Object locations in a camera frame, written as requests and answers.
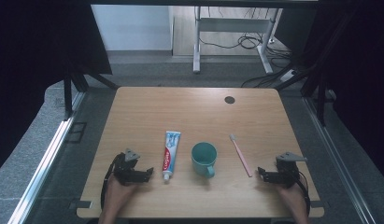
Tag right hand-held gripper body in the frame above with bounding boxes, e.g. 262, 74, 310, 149
273, 151, 308, 189

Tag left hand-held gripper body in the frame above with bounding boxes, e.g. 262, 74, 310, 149
112, 147, 141, 187

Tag pink toothbrush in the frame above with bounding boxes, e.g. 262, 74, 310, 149
228, 133, 253, 178

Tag white and blue toothpaste tube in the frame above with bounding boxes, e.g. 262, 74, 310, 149
162, 130, 182, 185

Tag teal cup with handle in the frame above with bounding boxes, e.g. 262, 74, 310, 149
191, 141, 219, 179

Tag person's left hand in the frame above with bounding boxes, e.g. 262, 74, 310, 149
104, 173, 141, 207

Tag person's right hand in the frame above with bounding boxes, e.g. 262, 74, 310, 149
274, 181, 307, 207

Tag black metal stand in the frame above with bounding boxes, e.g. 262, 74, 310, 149
63, 62, 120, 121
275, 60, 328, 127

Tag white power strip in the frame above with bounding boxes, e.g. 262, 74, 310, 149
279, 69, 297, 83

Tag black curtain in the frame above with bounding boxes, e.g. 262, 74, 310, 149
275, 0, 384, 185
0, 0, 113, 176

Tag right hand-held gripper black cable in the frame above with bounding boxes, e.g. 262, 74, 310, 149
296, 170, 312, 217

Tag aluminium floor rail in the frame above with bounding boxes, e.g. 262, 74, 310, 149
303, 96, 377, 224
7, 116, 76, 224

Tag black floor cables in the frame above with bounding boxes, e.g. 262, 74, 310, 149
198, 6, 295, 89

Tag white metal desk frame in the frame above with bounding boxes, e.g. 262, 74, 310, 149
192, 6, 283, 75

